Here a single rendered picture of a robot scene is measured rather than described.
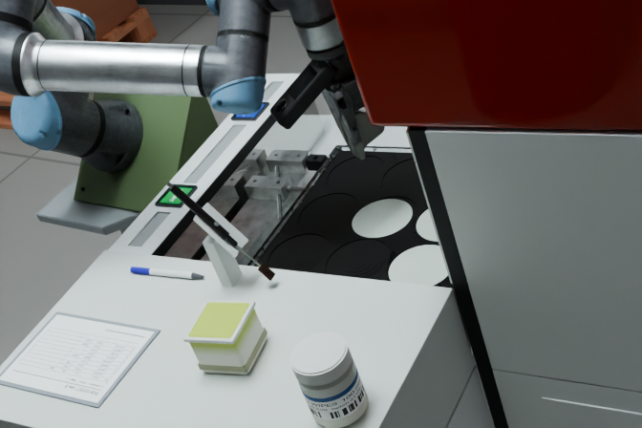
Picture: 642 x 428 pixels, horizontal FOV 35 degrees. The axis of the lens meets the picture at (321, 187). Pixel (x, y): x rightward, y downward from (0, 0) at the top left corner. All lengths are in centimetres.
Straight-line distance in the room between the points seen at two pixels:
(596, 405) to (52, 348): 77
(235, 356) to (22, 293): 232
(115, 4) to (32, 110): 297
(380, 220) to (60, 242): 226
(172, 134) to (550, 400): 94
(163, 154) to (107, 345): 62
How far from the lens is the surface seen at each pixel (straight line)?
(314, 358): 118
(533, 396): 146
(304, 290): 143
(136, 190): 206
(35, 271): 367
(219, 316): 134
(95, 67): 151
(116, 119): 204
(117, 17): 492
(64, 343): 155
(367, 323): 135
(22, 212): 406
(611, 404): 142
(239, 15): 146
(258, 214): 178
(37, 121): 196
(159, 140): 204
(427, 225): 158
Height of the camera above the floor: 184
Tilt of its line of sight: 33 degrees down
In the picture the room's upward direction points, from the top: 20 degrees counter-clockwise
